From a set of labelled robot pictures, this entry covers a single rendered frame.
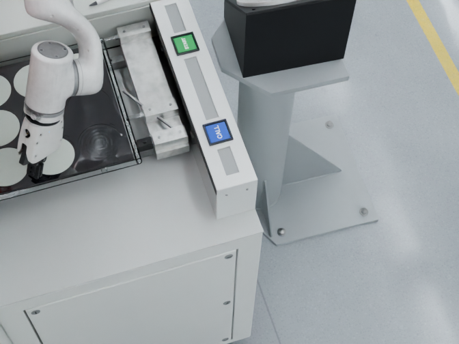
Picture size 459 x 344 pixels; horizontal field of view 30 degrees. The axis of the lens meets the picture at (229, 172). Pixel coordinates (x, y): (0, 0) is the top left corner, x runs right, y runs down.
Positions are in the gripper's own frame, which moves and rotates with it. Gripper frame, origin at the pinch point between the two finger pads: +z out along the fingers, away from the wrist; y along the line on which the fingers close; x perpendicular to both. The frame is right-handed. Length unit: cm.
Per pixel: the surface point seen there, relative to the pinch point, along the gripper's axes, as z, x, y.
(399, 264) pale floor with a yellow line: 53, -74, 103
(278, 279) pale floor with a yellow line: 65, -44, 79
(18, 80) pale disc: -5.3, 20.0, 16.3
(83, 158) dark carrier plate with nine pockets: -1.9, -6.2, 9.0
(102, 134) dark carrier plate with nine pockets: -4.9, -5.8, 15.7
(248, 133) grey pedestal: 16, -20, 73
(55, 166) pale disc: 0.3, -2.5, 4.1
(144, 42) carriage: -15.1, 3.3, 42.0
